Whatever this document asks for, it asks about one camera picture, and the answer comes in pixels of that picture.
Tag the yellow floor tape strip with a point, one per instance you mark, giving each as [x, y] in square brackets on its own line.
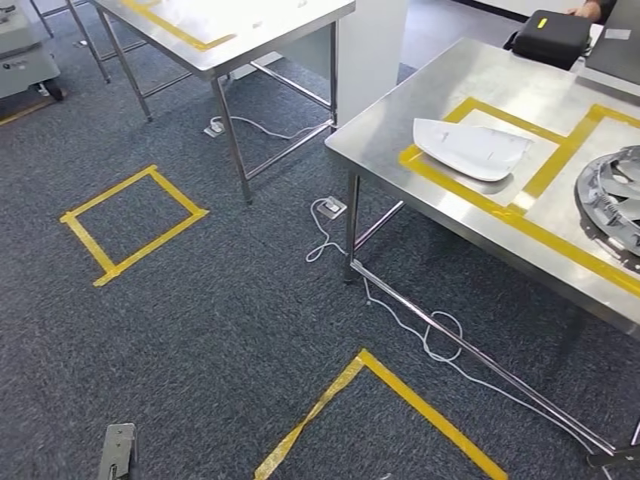
[20, 114]

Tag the white curved plastic part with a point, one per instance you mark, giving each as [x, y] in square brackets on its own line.
[470, 149]

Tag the person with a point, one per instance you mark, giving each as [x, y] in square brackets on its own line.
[587, 10]

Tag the white cabinet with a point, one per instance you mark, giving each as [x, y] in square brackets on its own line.
[372, 53]

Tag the yellow floor tape outline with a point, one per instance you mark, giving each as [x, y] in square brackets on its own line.
[90, 245]
[430, 412]

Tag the yellow tape on workbench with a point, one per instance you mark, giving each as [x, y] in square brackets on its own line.
[500, 213]

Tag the silver wheel hubcap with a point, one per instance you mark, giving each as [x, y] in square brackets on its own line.
[600, 199]

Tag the steel workbench table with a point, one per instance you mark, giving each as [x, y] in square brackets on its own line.
[450, 79]

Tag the grey laptop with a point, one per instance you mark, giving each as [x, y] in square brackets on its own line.
[615, 53]

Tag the black zip case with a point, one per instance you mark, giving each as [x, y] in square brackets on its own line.
[550, 43]

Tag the metal floor socket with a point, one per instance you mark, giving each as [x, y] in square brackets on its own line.
[213, 128]
[330, 207]

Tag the grey machine housing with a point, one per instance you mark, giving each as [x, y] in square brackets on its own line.
[25, 66]

